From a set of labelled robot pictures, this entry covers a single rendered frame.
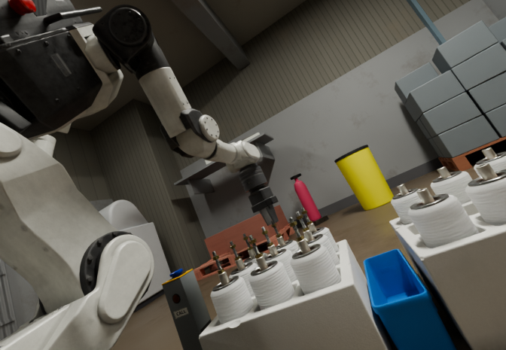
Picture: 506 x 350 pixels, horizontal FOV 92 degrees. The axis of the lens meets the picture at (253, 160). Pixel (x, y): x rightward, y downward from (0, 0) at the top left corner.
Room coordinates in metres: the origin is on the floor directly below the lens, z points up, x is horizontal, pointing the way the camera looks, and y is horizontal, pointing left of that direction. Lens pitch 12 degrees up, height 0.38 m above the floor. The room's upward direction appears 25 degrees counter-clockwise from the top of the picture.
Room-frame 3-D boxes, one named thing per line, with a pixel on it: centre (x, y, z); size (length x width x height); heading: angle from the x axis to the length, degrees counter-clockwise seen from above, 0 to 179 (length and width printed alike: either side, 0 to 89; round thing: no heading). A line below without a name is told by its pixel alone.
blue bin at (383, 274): (0.68, -0.19, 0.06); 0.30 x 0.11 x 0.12; 162
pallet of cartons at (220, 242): (3.12, 0.54, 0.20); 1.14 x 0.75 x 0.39; 73
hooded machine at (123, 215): (3.14, 1.97, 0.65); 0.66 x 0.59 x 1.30; 163
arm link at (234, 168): (0.91, 0.03, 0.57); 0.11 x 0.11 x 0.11; 67
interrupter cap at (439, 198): (0.57, -0.31, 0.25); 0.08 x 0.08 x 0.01
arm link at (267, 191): (0.89, 0.03, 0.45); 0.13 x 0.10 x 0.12; 42
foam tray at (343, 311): (0.78, 0.06, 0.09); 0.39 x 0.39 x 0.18; 75
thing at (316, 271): (0.63, -0.02, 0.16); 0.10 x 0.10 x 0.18
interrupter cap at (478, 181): (0.53, -0.42, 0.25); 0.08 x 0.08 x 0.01
